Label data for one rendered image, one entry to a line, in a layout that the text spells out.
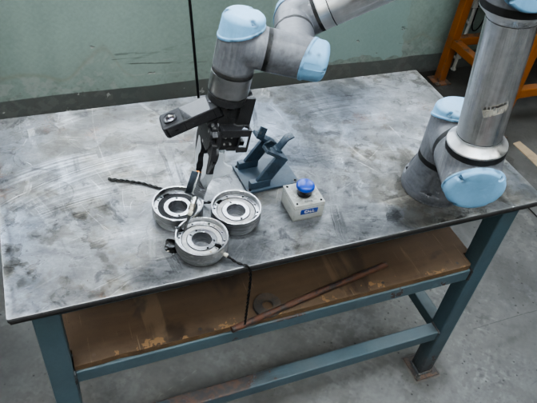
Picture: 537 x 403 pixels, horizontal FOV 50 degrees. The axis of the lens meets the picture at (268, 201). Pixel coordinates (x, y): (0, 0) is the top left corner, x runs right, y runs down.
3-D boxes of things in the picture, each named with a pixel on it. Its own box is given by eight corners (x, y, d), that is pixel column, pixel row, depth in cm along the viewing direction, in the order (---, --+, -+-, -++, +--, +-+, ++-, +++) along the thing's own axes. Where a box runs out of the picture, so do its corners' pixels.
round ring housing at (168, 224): (142, 212, 122) (141, 198, 120) (183, 193, 128) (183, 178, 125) (171, 242, 117) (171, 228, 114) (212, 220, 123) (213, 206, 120)
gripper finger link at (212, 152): (215, 178, 112) (221, 138, 107) (208, 178, 111) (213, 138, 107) (208, 165, 116) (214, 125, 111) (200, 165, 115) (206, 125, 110)
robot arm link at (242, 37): (272, 29, 94) (220, 17, 92) (256, 87, 101) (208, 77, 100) (272, 9, 100) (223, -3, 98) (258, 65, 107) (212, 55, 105)
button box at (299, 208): (292, 222, 125) (296, 205, 121) (280, 200, 129) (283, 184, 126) (326, 215, 127) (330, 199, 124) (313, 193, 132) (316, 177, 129)
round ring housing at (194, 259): (164, 254, 115) (163, 240, 112) (194, 222, 122) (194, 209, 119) (208, 277, 112) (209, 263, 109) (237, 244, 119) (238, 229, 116)
